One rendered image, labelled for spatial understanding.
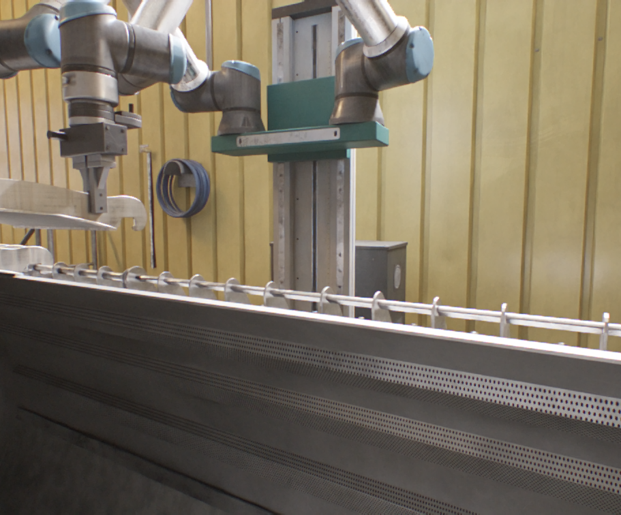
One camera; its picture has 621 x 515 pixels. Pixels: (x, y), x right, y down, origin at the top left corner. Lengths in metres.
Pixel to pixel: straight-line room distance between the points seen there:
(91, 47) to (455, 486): 1.06
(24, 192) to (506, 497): 1.01
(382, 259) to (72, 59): 1.33
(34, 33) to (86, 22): 0.14
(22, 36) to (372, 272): 1.38
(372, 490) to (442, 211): 1.63
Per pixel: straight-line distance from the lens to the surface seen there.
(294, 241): 1.87
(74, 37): 0.92
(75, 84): 0.90
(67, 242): 4.67
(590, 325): 0.58
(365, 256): 1.88
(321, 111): 1.77
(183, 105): 1.90
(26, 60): 1.07
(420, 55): 1.49
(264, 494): 1.37
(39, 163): 5.02
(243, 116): 1.76
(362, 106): 1.55
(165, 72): 0.97
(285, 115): 1.83
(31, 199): 0.85
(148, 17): 1.14
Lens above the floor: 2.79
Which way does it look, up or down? 5 degrees down
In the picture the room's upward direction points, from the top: straight up
